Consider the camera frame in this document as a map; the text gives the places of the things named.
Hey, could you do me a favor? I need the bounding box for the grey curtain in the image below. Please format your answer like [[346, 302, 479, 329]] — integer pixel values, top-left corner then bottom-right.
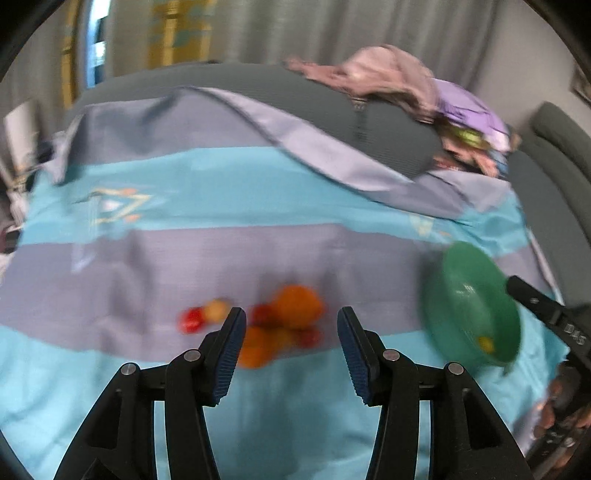
[[18, 0, 573, 121]]

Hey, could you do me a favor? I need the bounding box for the yellow patterned hanging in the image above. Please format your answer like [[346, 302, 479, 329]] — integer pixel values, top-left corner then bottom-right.
[[148, 0, 213, 68]]

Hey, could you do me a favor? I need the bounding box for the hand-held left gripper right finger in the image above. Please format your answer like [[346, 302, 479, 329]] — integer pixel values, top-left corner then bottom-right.
[[337, 306, 529, 480]]

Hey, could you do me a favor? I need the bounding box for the colourful patterned cloth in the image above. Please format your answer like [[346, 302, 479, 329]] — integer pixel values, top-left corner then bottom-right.
[[434, 124, 509, 176]]

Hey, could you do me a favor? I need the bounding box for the small orange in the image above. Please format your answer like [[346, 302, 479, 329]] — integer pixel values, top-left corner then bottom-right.
[[238, 325, 296, 369]]

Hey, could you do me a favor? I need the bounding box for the blue grey striped blanket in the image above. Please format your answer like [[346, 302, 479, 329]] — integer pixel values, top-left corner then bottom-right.
[[0, 88, 571, 480]]

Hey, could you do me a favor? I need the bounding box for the pink clothes pile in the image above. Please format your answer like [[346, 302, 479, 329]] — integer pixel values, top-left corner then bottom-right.
[[286, 45, 439, 123]]

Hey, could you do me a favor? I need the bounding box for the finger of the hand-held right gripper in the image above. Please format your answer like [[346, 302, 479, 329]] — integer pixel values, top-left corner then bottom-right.
[[507, 276, 568, 326]]

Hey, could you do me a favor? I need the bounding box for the purple cloth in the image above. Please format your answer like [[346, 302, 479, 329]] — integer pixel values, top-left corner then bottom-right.
[[431, 78, 511, 151]]

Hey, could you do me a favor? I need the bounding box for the pale orange fruit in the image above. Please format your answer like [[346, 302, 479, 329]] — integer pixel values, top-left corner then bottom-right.
[[203, 299, 230, 322]]

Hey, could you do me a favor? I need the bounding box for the green plastic bowl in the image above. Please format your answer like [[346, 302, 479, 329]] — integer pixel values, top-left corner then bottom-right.
[[418, 241, 522, 376]]

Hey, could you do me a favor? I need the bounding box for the red tomato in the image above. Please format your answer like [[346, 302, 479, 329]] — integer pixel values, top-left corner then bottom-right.
[[252, 304, 278, 326], [295, 325, 322, 348], [179, 307, 206, 335]]

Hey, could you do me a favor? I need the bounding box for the large orange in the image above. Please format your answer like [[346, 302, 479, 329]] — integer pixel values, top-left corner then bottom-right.
[[272, 285, 325, 329]]

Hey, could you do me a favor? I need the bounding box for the white lamp shade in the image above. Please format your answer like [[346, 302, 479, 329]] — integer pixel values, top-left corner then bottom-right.
[[4, 102, 42, 181]]

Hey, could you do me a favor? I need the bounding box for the person's right hand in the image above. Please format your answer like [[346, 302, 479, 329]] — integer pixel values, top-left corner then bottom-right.
[[536, 364, 581, 438]]

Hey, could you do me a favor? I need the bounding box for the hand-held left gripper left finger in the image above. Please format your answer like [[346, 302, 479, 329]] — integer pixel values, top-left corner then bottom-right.
[[53, 307, 247, 480]]

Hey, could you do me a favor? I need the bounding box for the window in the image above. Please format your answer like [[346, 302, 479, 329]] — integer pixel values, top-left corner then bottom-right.
[[85, 0, 114, 86]]

